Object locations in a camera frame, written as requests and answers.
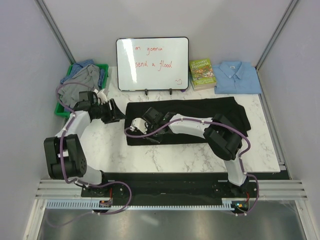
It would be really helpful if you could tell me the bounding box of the blue checked shirt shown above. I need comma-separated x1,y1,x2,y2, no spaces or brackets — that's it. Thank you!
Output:
60,59,109,89

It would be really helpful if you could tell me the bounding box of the folded light blue shirt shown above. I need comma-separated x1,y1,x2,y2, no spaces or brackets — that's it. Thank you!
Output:
212,61,262,95

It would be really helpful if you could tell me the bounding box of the grey crumpled shirt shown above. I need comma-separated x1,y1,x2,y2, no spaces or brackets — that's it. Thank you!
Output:
58,64,100,108

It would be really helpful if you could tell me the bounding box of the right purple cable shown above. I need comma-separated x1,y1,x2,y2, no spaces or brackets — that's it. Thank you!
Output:
123,117,261,217

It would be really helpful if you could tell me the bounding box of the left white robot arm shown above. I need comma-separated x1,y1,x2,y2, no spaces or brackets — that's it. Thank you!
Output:
43,90,126,197

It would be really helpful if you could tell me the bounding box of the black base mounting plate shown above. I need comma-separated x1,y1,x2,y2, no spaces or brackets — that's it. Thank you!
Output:
81,172,258,206

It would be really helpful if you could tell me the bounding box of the green treehouse book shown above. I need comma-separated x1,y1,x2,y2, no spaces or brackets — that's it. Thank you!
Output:
189,58,217,91

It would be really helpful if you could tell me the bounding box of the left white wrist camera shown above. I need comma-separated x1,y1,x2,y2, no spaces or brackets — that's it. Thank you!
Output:
94,88,108,105

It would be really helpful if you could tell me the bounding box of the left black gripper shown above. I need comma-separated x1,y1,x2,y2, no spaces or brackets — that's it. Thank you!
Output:
93,99,127,125

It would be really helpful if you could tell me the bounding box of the light blue cable duct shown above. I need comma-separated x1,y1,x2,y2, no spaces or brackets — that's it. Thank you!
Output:
45,199,249,211

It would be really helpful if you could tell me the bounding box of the white whiteboard with red writing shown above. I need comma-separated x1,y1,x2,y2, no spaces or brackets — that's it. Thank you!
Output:
116,36,189,91

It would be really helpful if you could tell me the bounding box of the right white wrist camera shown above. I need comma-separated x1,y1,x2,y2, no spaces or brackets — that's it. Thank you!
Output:
130,117,148,134

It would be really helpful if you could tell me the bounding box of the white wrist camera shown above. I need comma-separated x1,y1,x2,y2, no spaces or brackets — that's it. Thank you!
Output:
94,88,108,105
130,117,148,134

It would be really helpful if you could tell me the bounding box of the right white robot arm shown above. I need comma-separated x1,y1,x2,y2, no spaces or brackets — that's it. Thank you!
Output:
142,107,247,197

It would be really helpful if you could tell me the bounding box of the black long sleeve shirt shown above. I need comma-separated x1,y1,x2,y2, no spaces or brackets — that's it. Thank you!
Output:
124,97,251,146

